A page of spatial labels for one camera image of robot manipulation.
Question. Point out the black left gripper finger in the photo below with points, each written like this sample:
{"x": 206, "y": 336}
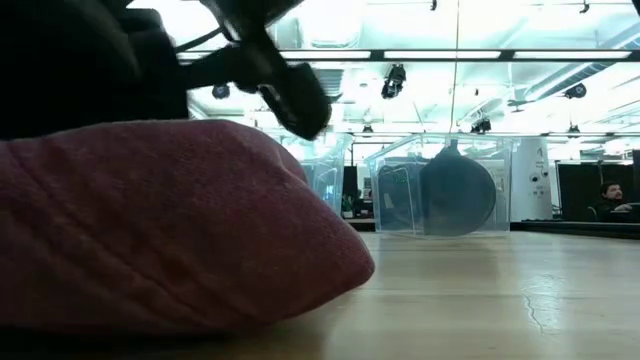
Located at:
{"x": 300, "y": 105}
{"x": 250, "y": 15}

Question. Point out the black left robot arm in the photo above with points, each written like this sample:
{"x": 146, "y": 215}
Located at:
{"x": 70, "y": 65}

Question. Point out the dark grey hat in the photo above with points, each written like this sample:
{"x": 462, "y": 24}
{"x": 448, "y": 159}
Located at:
{"x": 457, "y": 192}

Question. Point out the maroon knit hat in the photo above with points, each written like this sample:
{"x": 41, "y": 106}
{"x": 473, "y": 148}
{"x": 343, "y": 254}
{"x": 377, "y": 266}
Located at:
{"x": 160, "y": 230}

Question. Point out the black ceiling spotlight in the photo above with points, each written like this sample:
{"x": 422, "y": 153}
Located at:
{"x": 576, "y": 91}
{"x": 220, "y": 91}
{"x": 481, "y": 126}

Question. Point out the small clear plastic bin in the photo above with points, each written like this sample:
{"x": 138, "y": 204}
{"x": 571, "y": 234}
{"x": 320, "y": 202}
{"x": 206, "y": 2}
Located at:
{"x": 327, "y": 170}

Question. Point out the green potted plant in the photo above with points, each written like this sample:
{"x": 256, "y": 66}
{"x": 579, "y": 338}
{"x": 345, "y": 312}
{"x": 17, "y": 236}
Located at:
{"x": 348, "y": 206}

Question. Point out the large clear plastic bin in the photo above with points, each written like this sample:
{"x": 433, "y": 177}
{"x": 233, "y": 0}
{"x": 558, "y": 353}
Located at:
{"x": 400, "y": 200}

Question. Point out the thin vertical pole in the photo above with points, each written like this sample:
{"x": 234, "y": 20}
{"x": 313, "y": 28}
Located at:
{"x": 454, "y": 75}

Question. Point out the white cylindrical column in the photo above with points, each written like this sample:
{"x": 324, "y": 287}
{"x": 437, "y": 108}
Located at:
{"x": 531, "y": 175}

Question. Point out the dark office partition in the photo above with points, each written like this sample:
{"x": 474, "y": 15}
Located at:
{"x": 575, "y": 190}

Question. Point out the person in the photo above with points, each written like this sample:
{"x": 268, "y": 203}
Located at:
{"x": 612, "y": 200}

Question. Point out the black ceiling camera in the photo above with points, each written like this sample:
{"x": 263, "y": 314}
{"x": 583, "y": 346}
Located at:
{"x": 394, "y": 82}

